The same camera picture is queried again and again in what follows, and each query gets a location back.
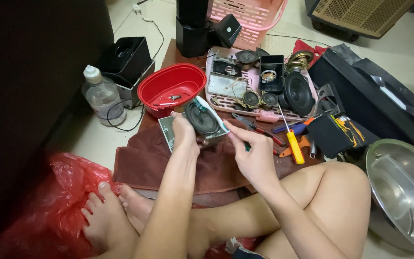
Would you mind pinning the person's right hand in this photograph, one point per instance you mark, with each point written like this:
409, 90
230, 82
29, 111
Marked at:
255, 158

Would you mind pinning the person's left hand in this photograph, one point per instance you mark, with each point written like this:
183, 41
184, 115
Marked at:
183, 135

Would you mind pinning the grey panel with black speaker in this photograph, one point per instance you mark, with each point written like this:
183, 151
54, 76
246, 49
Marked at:
203, 120

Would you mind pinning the white and teal toothbrush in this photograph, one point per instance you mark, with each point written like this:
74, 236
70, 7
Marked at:
210, 109

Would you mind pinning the brown towel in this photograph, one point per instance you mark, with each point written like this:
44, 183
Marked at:
210, 169

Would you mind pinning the red plastic basin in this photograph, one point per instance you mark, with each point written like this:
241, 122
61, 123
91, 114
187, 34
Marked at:
173, 84

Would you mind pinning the small metal tube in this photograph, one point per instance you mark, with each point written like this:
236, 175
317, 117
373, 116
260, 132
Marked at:
313, 150

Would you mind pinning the small black speaker driver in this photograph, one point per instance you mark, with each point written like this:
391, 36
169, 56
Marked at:
252, 99
270, 99

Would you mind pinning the grey metal plate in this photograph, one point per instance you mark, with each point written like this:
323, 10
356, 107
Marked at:
225, 86

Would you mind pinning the person's right leg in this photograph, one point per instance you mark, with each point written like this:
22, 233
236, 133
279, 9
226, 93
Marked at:
318, 194

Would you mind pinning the large black speaker driver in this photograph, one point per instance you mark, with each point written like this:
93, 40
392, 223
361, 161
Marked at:
298, 94

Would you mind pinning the pink plastic tray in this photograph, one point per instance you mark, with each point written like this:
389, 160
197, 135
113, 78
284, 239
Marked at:
253, 81

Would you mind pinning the black speaker panel part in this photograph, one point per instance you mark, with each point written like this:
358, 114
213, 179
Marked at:
226, 66

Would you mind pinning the brown wooden board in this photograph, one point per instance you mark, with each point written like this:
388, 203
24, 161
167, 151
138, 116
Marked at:
173, 54

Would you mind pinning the black plastic speaker housing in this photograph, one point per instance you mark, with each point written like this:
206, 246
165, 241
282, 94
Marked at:
271, 73

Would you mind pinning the clear plastic bottle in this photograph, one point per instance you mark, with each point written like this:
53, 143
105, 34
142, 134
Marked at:
102, 97

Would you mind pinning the black open speaker box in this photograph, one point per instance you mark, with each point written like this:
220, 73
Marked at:
128, 59

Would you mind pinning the medium black speaker driver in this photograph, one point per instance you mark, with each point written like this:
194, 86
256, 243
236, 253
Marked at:
246, 57

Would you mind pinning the tall black speaker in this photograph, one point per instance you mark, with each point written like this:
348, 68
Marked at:
192, 28

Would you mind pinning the gold metal speaker driver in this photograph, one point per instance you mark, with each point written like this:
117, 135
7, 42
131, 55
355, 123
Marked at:
299, 60

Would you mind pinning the person's left foot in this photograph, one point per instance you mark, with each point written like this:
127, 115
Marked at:
108, 223

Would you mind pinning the red cloth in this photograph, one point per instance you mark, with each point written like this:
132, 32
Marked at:
306, 48

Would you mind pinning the large black speaker cabinet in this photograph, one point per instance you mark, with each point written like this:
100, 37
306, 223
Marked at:
372, 93

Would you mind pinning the white plug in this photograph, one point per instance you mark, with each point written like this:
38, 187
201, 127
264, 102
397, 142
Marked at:
137, 9

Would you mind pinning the pink plastic basket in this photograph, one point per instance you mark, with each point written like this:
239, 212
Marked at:
253, 19

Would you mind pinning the clear plastic container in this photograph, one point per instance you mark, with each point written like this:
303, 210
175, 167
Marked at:
397, 187

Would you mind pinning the red plastic bag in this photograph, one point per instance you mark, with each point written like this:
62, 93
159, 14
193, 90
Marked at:
49, 216

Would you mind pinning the dark cabinet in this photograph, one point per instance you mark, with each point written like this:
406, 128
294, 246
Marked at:
31, 90

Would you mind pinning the beige appliance with grille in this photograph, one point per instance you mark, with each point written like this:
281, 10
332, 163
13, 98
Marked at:
361, 16

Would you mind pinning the black metal bracket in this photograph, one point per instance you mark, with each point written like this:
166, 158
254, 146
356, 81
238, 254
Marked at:
327, 99

